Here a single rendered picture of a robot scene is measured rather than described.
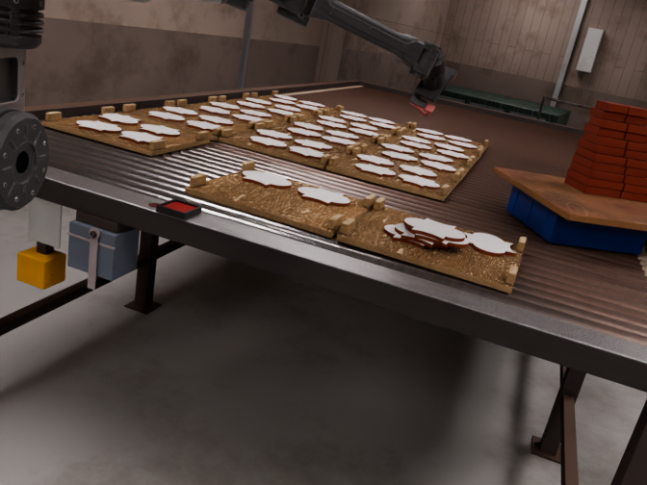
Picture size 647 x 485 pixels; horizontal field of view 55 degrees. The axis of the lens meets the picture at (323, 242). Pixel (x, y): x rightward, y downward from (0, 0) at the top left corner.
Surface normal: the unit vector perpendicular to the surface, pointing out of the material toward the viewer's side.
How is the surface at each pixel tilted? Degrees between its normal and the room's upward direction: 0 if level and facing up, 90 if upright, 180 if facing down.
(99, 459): 0
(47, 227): 90
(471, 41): 90
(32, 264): 90
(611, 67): 90
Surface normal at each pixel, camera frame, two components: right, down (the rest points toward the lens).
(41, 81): 0.88, 0.30
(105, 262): -0.34, 0.26
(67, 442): 0.18, -0.93
